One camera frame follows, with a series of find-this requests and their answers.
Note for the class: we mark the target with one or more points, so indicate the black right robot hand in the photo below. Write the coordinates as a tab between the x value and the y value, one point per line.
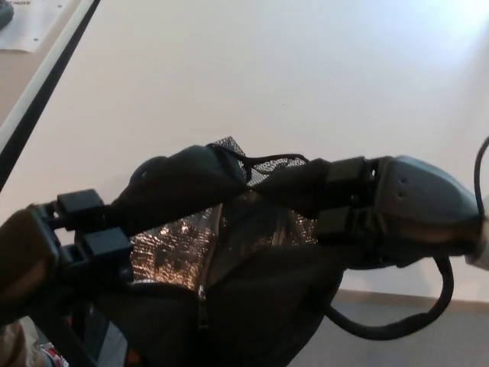
420	206

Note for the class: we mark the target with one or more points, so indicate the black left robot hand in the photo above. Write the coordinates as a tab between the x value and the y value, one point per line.
30	260

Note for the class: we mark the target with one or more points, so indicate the black fabric lunch bag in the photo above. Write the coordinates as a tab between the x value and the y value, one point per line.
267	313

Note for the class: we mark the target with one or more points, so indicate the tan fabric bundle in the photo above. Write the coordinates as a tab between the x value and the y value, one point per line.
15	348

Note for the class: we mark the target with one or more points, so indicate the red and white packet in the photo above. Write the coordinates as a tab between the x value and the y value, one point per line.
53	355

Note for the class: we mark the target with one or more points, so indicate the white printed paper sheet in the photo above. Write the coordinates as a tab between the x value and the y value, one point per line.
46	26

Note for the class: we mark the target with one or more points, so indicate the dark grey rounded object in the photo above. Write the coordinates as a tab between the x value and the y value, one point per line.
5	9

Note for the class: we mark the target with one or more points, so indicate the dark desk leg frame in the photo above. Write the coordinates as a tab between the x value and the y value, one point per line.
76	338

